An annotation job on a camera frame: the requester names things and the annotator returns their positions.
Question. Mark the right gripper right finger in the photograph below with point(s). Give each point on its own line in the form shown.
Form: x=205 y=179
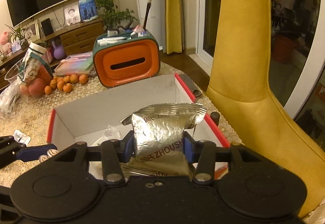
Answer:
x=203 y=154

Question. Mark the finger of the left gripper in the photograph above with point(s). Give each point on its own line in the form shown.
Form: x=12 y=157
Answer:
x=27 y=154

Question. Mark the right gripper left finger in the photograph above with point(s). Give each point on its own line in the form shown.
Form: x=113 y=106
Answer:
x=112 y=154

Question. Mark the blueberry snack packet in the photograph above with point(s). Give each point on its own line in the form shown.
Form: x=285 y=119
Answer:
x=111 y=133

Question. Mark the silver foil bag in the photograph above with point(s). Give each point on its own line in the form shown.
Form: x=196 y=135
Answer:
x=159 y=138

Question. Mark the red cardboard box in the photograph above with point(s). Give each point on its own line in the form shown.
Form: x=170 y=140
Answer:
x=86 y=119

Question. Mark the clear plastic bag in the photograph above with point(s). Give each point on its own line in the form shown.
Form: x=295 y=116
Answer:
x=9 y=97

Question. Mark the red apple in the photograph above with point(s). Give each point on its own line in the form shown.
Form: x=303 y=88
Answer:
x=37 y=87

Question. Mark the yellow chair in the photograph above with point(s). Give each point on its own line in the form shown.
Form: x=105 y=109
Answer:
x=239 y=88

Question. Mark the patterned cloth bag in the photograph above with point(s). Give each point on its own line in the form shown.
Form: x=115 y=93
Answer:
x=34 y=59

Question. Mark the green orange tissue box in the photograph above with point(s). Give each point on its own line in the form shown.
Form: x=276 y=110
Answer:
x=125 y=58

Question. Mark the pink pig plush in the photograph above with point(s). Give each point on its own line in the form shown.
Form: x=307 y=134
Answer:
x=6 y=45

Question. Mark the framed photo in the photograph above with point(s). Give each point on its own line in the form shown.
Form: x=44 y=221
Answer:
x=32 y=32

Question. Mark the wooden tv cabinet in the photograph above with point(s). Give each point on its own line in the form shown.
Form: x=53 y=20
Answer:
x=75 y=39

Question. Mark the black speaker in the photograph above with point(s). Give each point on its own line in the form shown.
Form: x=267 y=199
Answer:
x=47 y=27

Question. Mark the yellow curtain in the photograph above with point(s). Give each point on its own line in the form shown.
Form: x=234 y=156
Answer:
x=173 y=26

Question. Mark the blue photo card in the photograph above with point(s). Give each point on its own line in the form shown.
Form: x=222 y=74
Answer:
x=87 y=9

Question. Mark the portrait photo frame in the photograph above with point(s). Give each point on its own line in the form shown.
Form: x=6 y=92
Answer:
x=72 y=15

